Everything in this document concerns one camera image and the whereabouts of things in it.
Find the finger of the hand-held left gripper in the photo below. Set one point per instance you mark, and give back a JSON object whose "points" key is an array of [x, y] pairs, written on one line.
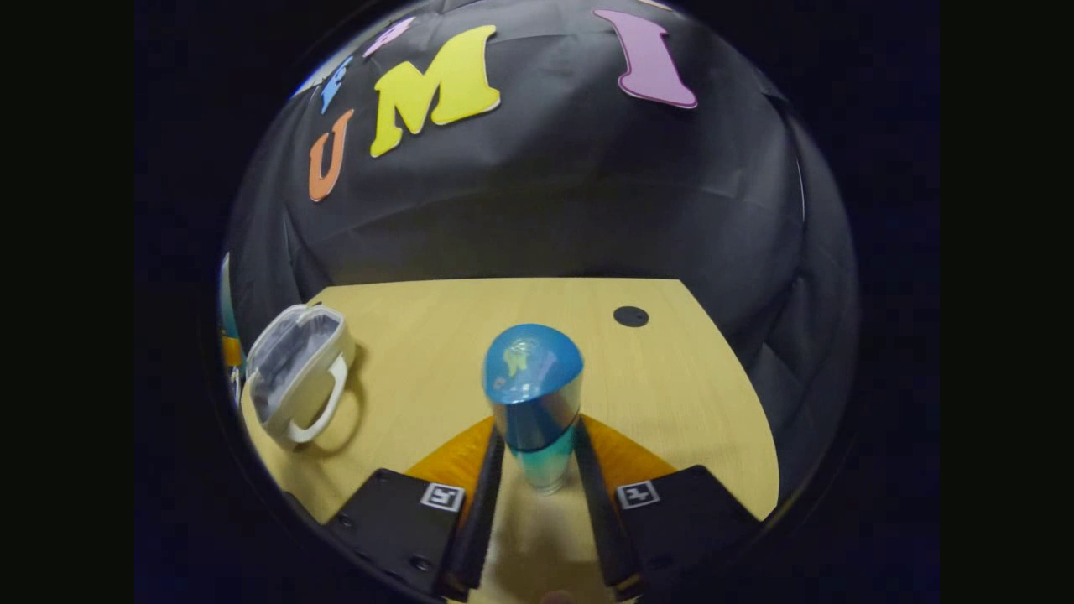
{"points": [[232, 350]]}

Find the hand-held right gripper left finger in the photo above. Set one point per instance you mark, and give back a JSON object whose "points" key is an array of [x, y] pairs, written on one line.
{"points": [[482, 520]]}

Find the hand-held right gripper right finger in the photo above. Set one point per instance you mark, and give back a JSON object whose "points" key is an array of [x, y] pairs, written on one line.
{"points": [[600, 520]]}

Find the white suitcase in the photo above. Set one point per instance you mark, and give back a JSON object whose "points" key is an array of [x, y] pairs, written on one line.
{"points": [[289, 361]]}

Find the blue-capped teal bottle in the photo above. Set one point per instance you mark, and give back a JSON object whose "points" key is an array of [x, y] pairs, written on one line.
{"points": [[533, 386]]}

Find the black desk grommet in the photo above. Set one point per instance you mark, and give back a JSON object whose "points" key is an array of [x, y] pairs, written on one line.
{"points": [[631, 316]]}

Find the black backdrop cloth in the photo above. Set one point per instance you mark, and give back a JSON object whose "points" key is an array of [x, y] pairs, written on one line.
{"points": [[545, 193]]}

